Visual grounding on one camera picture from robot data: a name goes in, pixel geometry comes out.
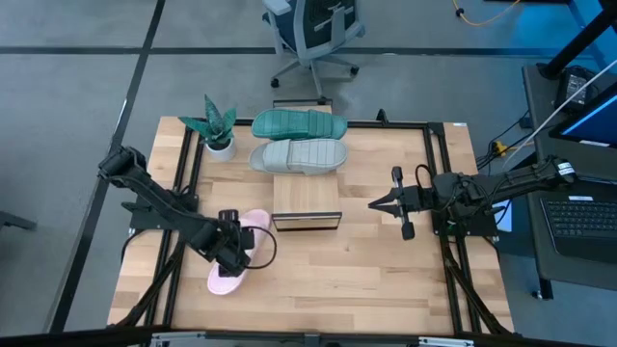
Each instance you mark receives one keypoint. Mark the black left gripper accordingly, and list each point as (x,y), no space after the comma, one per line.
(233,248)

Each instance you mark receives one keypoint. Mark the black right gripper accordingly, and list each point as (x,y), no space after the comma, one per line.
(419,200)

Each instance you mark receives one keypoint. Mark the pink slipper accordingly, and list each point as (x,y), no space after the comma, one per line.
(226,286)

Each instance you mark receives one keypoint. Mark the grey slipper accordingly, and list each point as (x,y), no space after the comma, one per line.
(299,156)

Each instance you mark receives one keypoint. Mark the green slipper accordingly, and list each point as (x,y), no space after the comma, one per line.
(294,124)

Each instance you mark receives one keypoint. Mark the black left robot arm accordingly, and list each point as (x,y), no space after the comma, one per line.
(159,200)

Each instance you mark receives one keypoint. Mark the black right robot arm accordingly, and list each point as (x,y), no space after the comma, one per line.
(511,183)

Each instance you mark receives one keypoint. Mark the green plant in white pot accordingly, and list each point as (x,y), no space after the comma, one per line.
(214,127)

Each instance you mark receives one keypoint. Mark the black side desk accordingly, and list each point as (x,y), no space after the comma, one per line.
(537,120)

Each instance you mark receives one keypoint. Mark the grey office chair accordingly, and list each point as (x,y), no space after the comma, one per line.
(313,29)

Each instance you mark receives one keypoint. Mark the black laptop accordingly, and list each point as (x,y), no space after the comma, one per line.
(583,226)

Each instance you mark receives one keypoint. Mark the black power brick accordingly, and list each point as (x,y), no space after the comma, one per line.
(576,89)

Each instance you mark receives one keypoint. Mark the grey furniture leg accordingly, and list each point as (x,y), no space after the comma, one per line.
(17,221)

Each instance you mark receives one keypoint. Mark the black computer monitor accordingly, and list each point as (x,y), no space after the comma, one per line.
(598,120)

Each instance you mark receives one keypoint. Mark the black pole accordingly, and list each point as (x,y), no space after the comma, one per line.
(578,41)

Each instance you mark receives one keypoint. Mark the black aluminium table frame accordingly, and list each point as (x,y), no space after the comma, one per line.
(385,124)

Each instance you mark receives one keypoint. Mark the wooden shelf with black frame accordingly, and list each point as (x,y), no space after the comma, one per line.
(306,197)

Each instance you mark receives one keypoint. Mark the silver aluminium rail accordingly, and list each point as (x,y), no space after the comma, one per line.
(446,342)
(178,338)

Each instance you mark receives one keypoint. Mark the black frame beam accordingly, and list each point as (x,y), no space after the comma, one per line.
(72,337)

